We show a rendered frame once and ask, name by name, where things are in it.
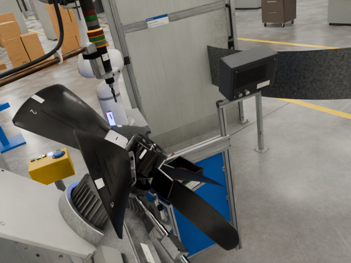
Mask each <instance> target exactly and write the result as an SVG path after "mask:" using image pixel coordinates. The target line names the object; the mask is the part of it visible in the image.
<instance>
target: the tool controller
mask: <svg viewBox="0 0 351 263"><path fill-rule="evenodd" d="M277 59H278V53H277V52H276V51H274V50H272V49H271V48H270V47H268V46H266V45H265V44H263V45H260V46H257V47H254V48H251V49H248V50H245V51H242V52H239V53H235V54H232V55H228V56H225V57H222V58H220V59H219V92H220V93H221V94H222V95H223V96H224V97H225V98H227V99H228V100H229V101H233V100H236V99H239V98H242V97H245V96H247V95H250V94H253V93H256V92H258V91H261V90H264V89H267V88H269V87H272V86H273V82H274V77H275V70H276V64H277Z"/></svg>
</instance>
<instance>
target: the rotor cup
mask: <svg viewBox="0 0 351 263"><path fill-rule="evenodd" d="M148 144H152V145H153V146H154V148H152V147H151V146H149V145H148ZM125 149H126V150H127V151H128V152H130V151H133V152H134V159H135V171H136V183H135V184H134V185H133V186H132V189H131V191H132V192H134V193H137V194H140V195H145V194H147V193H148V192H149V191H150V189H151V186H150V183H149V181H148V180H147V178H153V175H154V172H155V168H156V167H157V168H159V167H160V165H161V164H162V163H163V161H164V160H165V161H166V160H167V158H168V155H167V153H166V152H165V151H164V150H163V148H162V147H160V146H159V145H157V144H156V143H155V142H153V141H152V140H150V139H149V138H147V137H145V136H143V135H141V134H135V135H134V136H133V138H132V140H131V141H130V143H129V144H128V145H127V146H126V147H125ZM145 149H146V150H147V151H146V153H145V154H144V155H143V157H142V158H141V159H140V158H139V157H140V155H141V154H142V153H143V151H144V150H145ZM164 163H165V162H164ZM162 165H163V164H162ZM160 168H161V167H160Z"/></svg>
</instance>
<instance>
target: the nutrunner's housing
mask: <svg viewBox="0 0 351 263"><path fill-rule="evenodd" d="M96 49H97V51H100V53H101V60H102V64H103V67H104V71H105V73H107V72H110V71H112V66H111V63H110V57H109V53H108V50H107V47H106V46H103V47H100V48H96ZM105 81H106V84H108V85H109V84H112V83H114V78H113V77H111V78H108V79H105Z"/></svg>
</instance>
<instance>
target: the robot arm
mask: <svg viewBox="0 0 351 263"><path fill-rule="evenodd" d="M39 1H40V2H43V3H46V4H49V5H50V4H52V5H53V1H52V0H39ZM57 3H58V5H59V6H61V7H62V8H64V9H72V10H73V12H74V14H75V17H76V20H77V24H78V27H79V32H80V46H82V45H84V44H86V43H89V39H88V36H87V31H88V29H87V26H86V23H85V20H84V16H83V13H82V10H81V6H80V3H79V0H76V3H77V7H78V10H79V14H80V18H81V20H79V16H78V12H77V9H76V5H75V1H74V0H57ZM108 53H109V57H110V63H111V66H112V67H118V68H119V70H120V73H119V74H118V75H116V76H114V77H113V78H114V83H113V86H114V87H113V89H114V90H115V96H116V99H117V102H116V103H115V100H114V97H113V94H112V92H111V88H110V87H109V85H108V84H106V81H105V80H104V81H103V82H102V83H100V84H99V85H97V87H96V93H97V96H98V99H99V102H100V105H101V109H102V112H103V115H104V119H105V121H106V122H107V123H108V124H109V121H108V118H107V115H106V112H108V111H112V114H113V118H114V121H115V124H116V125H128V126H133V125H134V123H135V122H134V119H133V118H131V117H128V116H126V112H125V109H124V105H123V102H122V98H121V94H120V91H119V86H118V79H119V76H120V74H121V71H122V69H123V66H124V58H123V55H122V53H121V52H120V51H118V50H116V49H109V50H108ZM77 67H78V71H79V73H80V74H81V75H82V76H83V77H85V78H93V77H95V76H94V75H93V72H92V69H91V66H90V62H89V60H88V59H83V56H82V54H81V53H80V54H79V56H78V62H77Z"/></svg>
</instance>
